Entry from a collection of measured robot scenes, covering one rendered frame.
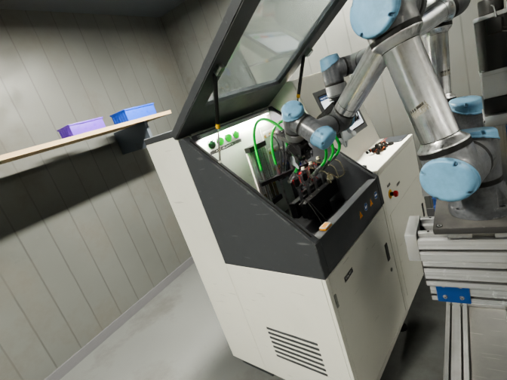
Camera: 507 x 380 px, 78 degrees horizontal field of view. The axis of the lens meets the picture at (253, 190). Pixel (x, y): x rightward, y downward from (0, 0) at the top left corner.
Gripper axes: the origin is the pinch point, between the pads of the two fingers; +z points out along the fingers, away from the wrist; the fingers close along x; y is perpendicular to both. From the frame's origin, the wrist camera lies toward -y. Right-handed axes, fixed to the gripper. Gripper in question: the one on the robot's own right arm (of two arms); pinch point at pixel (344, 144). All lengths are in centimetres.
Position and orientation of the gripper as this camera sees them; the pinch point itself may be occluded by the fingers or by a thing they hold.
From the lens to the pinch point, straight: 137.6
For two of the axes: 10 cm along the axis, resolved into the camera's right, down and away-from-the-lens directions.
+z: 3.1, 9.2, 2.6
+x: 6.1, -4.0, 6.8
